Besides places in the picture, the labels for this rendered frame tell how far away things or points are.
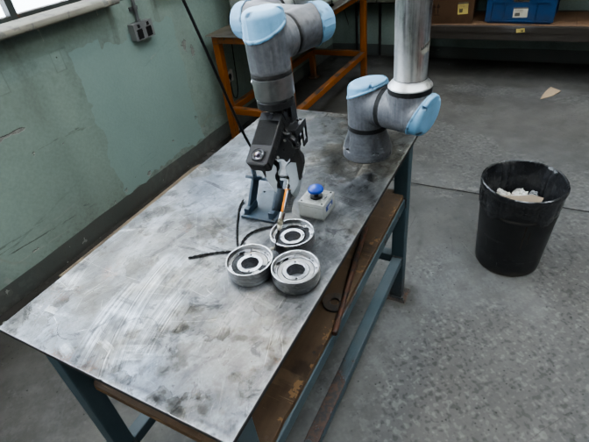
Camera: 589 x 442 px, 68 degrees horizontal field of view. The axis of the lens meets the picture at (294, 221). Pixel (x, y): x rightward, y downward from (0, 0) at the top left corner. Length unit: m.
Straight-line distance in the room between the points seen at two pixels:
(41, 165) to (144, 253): 1.40
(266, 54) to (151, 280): 0.57
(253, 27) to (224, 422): 0.64
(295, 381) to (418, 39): 0.86
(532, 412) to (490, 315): 0.42
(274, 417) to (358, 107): 0.83
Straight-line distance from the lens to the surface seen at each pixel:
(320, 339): 1.17
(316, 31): 0.86
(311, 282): 0.91
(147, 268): 1.10
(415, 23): 1.16
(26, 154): 2.44
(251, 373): 0.83
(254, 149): 0.81
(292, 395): 1.09
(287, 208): 0.91
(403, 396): 1.73
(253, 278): 0.94
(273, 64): 0.79
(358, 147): 1.34
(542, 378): 1.89
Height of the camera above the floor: 1.47
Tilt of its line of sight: 37 degrees down
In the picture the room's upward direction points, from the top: 7 degrees counter-clockwise
